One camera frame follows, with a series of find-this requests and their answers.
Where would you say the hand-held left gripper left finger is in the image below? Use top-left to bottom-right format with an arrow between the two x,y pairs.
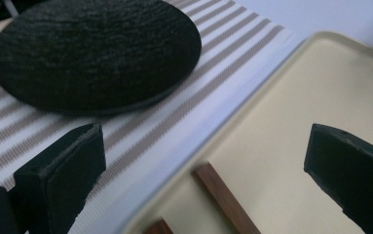
13,122 -> 107,234

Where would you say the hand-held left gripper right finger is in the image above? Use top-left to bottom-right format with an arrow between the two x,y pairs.
303,123 -> 373,234

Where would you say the beige tray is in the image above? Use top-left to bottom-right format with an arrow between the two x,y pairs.
119,30 -> 373,234

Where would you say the wooden-handled knife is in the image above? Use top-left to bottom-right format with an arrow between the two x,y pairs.
143,218 -> 175,234

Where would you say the black round textured plate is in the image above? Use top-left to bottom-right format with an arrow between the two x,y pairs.
0,0 -> 204,118

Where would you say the wooden-handled fork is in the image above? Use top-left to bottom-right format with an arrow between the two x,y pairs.
191,162 -> 262,234

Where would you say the striped placemat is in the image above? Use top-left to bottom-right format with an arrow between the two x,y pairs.
0,0 -> 303,234

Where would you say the white metal stand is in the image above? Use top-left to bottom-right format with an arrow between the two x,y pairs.
2,0 -> 21,19

